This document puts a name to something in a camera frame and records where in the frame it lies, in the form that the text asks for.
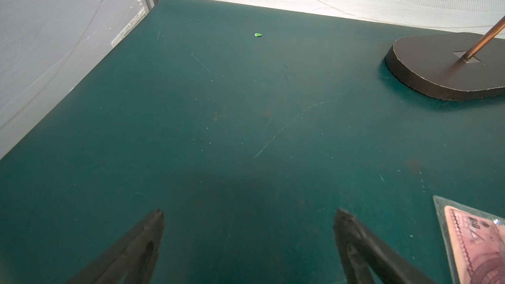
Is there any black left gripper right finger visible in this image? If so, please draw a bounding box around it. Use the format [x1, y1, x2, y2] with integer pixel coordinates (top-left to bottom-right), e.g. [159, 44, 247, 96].
[334, 209, 434, 283]

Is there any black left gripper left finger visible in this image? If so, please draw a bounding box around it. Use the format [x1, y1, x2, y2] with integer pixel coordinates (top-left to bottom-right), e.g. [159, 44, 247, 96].
[67, 209, 164, 283]

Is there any pink ruler set plastic bag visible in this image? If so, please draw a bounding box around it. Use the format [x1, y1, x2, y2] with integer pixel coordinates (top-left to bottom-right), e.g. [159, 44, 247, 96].
[433, 195, 504, 284]

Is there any brown metal hook stand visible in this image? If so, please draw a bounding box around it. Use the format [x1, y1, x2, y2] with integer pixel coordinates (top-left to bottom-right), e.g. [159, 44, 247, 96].
[385, 19, 504, 101]

